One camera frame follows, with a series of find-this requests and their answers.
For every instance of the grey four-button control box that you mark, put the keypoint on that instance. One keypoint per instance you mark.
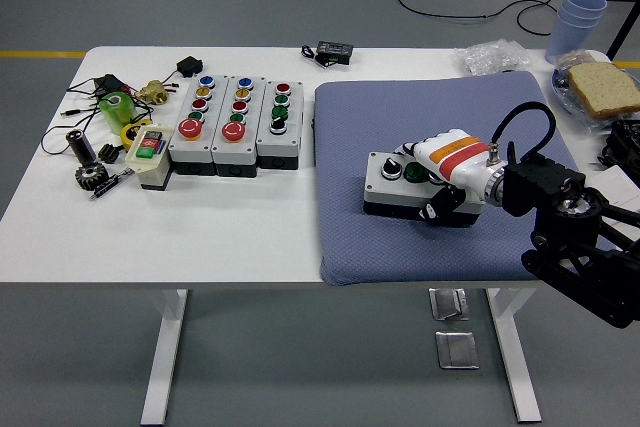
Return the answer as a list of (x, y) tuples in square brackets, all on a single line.
[(277, 147), (380, 192)]

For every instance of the open metal floor socket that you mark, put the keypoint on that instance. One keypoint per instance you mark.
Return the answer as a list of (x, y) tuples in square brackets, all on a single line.
[(447, 304)]

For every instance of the yellow tape roll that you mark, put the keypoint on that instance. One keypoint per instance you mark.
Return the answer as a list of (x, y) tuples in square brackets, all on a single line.
[(126, 135)]

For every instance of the black metal stand leg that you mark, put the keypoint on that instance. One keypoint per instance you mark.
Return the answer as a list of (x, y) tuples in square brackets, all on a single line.
[(622, 29)]

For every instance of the grey five-button control box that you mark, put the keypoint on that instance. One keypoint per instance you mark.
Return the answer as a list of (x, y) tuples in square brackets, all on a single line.
[(192, 149), (235, 152)]

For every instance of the closed metal floor socket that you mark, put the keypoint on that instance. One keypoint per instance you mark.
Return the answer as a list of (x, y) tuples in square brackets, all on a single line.
[(456, 351)]

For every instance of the brass valve fitting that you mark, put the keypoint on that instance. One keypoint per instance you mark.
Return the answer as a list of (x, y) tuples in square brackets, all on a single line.
[(152, 92)]

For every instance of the slim metal hand tool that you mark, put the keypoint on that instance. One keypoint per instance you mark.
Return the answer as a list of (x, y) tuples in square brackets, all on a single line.
[(107, 187)]

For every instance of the white paper sheet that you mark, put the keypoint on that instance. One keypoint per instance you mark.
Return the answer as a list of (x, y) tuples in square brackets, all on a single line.
[(615, 187)]

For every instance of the black servo motor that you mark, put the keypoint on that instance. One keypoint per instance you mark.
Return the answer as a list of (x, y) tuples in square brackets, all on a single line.
[(190, 67)]

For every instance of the stacked blue plastic cups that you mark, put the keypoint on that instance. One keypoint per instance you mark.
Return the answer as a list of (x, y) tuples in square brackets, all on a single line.
[(570, 27)]

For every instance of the white table leg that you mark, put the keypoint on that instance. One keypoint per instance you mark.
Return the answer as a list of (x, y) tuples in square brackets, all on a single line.
[(515, 357), (165, 357)]

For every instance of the blue-grey quilted mat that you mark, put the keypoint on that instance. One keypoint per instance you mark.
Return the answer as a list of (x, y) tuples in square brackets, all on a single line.
[(390, 112)]

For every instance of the black metal cylinder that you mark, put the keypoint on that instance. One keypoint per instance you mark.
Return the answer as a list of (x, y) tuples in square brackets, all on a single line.
[(81, 147)]

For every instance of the black digital display module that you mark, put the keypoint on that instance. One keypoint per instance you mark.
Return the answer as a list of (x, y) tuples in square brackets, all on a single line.
[(335, 50)]

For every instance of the green translucent film roll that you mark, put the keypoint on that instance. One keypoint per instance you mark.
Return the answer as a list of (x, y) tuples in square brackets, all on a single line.
[(117, 114)]

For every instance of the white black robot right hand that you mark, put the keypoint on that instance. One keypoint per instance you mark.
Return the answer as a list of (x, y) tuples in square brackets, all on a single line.
[(450, 157)]

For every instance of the black mechanical device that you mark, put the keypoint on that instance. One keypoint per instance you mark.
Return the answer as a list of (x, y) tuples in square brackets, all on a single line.
[(625, 142)]

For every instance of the clear plastic bag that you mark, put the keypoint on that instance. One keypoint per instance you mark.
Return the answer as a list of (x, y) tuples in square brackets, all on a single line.
[(490, 57)]

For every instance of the black power adapter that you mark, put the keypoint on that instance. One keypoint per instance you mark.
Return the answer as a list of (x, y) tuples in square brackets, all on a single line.
[(111, 84)]

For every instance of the small black toothed part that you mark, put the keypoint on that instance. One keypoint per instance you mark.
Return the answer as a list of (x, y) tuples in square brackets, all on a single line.
[(110, 153)]

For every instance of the white bread slice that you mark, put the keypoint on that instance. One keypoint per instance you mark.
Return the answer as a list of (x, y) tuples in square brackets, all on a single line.
[(607, 89)]

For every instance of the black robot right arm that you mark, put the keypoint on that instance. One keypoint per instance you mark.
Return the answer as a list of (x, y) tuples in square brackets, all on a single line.
[(545, 182)]

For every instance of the large black gear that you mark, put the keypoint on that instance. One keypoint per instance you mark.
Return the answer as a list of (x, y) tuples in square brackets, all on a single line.
[(91, 178)]

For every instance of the white red-green switch box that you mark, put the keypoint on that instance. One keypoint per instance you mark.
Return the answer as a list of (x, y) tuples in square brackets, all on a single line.
[(150, 172)]

